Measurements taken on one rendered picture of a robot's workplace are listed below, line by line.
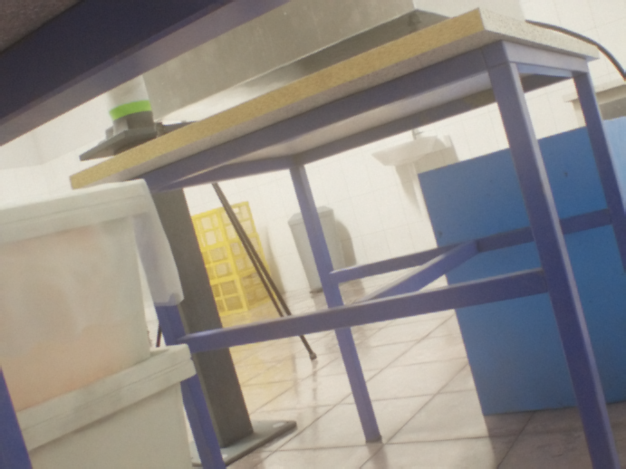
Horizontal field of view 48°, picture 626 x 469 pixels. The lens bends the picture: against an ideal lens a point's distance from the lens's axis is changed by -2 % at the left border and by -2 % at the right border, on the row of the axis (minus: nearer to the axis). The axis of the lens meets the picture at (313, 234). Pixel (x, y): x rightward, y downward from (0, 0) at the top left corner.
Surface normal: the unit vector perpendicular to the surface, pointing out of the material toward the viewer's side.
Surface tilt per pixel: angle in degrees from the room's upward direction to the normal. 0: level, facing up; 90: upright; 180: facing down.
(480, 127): 90
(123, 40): 90
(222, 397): 90
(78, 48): 90
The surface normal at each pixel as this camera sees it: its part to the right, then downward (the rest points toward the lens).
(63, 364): 0.75, -0.08
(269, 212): -0.51, 0.17
